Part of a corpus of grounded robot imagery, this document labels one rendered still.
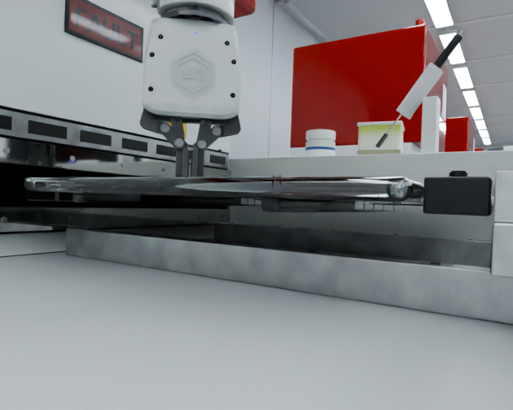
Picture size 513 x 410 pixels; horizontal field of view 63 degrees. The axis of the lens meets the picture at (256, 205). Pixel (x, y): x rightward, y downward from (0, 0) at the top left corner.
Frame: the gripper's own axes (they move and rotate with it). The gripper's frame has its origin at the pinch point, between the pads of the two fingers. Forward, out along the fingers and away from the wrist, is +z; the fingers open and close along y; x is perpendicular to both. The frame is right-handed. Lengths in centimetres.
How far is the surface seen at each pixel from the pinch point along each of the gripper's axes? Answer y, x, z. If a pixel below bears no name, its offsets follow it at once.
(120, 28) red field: -9.6, 11.5, -18.9
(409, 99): 31.9, 12.0, -12.7
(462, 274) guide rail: 16.8, -22.5, 7.3
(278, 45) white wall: 78, 341, -145
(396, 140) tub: 34.1, 20.0, -7.9
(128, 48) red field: -8.7, 12.5, -16.7
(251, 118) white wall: 50, 308, -69
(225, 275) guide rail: 3.3, -10.8, 9.6
